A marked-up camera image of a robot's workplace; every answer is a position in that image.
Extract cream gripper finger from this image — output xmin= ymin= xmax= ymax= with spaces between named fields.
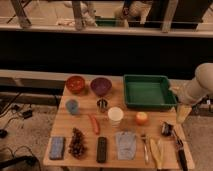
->
xmin=176 ymin=104 xmax=192 ymax=124

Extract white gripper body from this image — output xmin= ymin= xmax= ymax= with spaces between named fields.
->
xmin=170 ymin=84 xmax=197 ymax=105

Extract red chili pepper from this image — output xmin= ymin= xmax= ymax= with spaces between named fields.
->
xmin=88 ymin=115 xmax=100 ymax=135

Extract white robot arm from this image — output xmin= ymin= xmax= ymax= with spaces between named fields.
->
xmin=170 ymin=63 xmax=213 ymax=124

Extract orange apple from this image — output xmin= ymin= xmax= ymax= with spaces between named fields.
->
xmin=135 ymin=112 xmax=148 ymax=125

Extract green plastic tray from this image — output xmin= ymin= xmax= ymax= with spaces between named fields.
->
xmin=123 ymin=75 xmax=177 ymax=110

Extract metal fork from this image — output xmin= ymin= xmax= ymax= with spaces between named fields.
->
xmin=141 ymin=134 xmax=149 ymax=164

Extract light blue cloth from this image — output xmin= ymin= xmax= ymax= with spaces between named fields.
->
xmin=115 ymin=131 xmax=136 ymax=160

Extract white paper cup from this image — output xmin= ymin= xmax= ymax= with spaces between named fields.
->
xmin=107 ymin=107 xmax=124 ymax=127

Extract small metal cup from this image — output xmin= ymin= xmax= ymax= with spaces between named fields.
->
xmin=97 ymin=98 xmax=108 ymax=112

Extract purple bowl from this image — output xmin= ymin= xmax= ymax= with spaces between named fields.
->
xmin=90 ymin=77 xmax=112 ymax=97

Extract black remote control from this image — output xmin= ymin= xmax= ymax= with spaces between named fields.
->
xmin=96 ymin=137 xmax=107 ymax=163

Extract wooden table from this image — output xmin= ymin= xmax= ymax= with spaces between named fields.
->
xmin=43 ymin=81 xmax=195 ymax=170

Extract blue cup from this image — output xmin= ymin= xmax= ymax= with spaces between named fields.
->
xmin=65 ymin=99 xmax=79 ymax=115

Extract red bowl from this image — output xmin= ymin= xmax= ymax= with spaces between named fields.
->
xmin=66 ymin=75 xmax=85 ymax=94

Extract bunch of dark grapes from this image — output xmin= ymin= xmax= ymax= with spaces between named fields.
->
xmin=69 ymin=128 xmax=87 ymax=159

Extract blue sponge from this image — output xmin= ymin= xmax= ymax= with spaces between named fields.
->
xmin=49 ymin=137 xmax=65 ymax=160

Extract black handled tool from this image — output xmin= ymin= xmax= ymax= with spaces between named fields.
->
xmin=161 ymin=122 xmax=188 ymax=171

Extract black cables on floor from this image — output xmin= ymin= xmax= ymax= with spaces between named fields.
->
xmin=0 ymin=91 xmax=43 ymax=171

